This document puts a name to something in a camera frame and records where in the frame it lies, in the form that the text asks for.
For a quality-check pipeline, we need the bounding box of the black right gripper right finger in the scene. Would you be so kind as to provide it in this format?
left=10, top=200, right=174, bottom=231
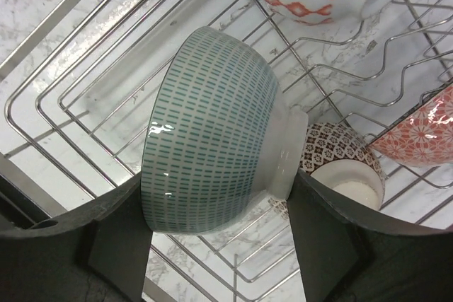
left=287, top=170, right=452, bottom=301

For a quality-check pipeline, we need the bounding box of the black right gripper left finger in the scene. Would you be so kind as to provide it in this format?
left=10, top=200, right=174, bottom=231
left=1, top=175, right=152, bottom=301

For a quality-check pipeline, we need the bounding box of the brown lattice pattern bowl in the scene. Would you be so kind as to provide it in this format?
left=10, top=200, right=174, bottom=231
left=267, top=122, right=386, bottom=219

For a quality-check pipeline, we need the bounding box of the black white floral bowl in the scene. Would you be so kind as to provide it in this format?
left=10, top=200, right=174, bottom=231
left=371, top=85, right=452, bottom=167

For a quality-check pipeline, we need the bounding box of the celadon green bowl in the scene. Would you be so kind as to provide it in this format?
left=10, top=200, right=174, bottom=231
left=141, top=26, right=309, bottom=235

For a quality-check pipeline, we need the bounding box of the chrome wire dish rack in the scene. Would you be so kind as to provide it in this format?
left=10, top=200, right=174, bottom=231
left=0, top=0, right=453, bottom=302

